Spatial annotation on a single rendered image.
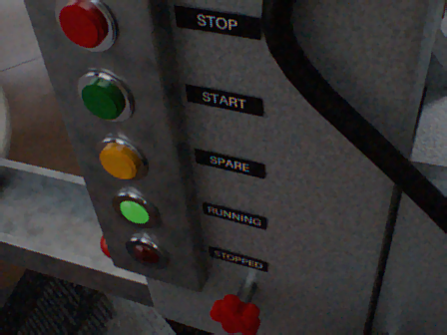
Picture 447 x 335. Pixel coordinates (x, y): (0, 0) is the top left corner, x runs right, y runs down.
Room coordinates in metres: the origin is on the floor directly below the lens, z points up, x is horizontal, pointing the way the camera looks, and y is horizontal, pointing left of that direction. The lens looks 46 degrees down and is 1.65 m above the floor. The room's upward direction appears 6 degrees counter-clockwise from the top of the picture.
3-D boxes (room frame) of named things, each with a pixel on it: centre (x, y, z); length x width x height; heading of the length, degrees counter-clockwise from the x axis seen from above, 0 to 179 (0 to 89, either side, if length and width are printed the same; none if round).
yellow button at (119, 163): (0.27, 0.06, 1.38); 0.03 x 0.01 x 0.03; 64
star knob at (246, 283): (0.25, 0.00, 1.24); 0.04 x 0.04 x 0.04; 64
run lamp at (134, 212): (0.28, 0.06, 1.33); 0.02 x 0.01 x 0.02; 64
